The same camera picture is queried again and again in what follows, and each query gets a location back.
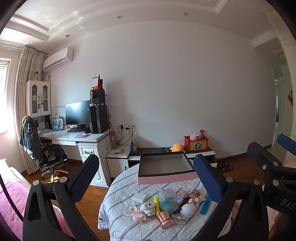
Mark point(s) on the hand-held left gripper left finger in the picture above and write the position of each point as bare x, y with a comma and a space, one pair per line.
84, 178

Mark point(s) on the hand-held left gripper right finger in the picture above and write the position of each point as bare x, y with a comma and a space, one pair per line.
208, 180

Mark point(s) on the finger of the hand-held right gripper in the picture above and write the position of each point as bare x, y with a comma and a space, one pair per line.
286, 143
255, 150

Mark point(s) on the blue rectangular bar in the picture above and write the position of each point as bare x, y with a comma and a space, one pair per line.
205, 205

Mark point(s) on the colourful striped packet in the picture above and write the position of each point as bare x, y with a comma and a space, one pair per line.
182, 197

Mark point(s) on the white round toy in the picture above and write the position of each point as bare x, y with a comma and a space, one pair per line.
188, 210

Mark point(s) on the pink storage box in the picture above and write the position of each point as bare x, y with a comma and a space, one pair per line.
166, 178

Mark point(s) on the clear case with blue cloth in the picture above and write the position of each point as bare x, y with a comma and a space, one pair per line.
167, 194

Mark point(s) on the teal silicone brush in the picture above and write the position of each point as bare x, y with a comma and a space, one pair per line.
167, 206

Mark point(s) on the yellow highlighter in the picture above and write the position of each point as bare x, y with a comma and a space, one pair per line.
157, 205

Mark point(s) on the rose gold cylinder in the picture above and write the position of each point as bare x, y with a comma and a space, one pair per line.
165, 220

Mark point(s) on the small white box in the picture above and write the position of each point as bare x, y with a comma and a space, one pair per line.
139, 198

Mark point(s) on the pink white comb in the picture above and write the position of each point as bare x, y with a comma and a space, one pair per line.
138, 216

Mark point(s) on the white plug adapter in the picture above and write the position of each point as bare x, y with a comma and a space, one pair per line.
147, 208

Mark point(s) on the black bathroom scale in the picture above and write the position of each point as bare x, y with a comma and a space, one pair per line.
224, 166

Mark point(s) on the white nightstand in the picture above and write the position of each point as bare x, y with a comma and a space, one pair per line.
116, 164

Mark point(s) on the red toy box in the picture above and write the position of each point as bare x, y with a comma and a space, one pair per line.
196, 144

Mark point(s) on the striped white quilt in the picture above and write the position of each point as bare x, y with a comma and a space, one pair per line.
120, 192

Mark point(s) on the office chair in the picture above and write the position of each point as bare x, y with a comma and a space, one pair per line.
49, 157

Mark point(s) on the mouse pad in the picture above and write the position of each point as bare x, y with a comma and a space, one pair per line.
82, 135

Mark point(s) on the pink white packet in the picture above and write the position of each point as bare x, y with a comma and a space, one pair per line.
118, 150

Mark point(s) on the yellow plush toy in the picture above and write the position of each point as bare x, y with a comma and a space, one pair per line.
177, 147

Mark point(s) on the pink pig toy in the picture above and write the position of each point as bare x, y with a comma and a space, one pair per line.
193, 136

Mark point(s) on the white desk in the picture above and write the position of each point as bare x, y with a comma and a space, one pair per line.
62, 136

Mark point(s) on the red door decoration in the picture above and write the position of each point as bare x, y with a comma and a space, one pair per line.
290, 96

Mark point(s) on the orange-capped bottle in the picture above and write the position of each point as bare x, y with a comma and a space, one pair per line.
113, 139

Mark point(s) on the black keyboard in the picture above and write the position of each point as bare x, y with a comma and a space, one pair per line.
77, 129

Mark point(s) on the blue snack bag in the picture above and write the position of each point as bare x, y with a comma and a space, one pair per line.
133, 146

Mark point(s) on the black computer tower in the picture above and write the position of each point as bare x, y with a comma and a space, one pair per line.
99, 119

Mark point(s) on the blue white box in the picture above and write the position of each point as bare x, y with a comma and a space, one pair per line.
57, 122

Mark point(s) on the black computer monitor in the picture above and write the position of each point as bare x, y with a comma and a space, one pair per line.
77, 113

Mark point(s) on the grey clothes on chair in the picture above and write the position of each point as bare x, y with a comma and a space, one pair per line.
30, 139

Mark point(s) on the pink bed blanket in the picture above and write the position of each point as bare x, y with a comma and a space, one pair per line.
11, 192

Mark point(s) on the black speaker box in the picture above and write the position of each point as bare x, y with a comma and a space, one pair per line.
98, 96

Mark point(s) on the white glass-door cabinet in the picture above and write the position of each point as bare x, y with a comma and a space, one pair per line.
38, 98

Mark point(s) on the beige curtain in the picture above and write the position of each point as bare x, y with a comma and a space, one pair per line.
24, 92

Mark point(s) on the pink doll figure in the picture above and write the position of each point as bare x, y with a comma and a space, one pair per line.
36, 76

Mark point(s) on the window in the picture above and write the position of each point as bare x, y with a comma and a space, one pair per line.
3, 92

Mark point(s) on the white air conditioner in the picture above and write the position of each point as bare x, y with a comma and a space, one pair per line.
57, 59

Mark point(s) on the white bed frame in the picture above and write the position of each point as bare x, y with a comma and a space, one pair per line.
19, 177

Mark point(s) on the white wall sockets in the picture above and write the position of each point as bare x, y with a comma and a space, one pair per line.
129, 127

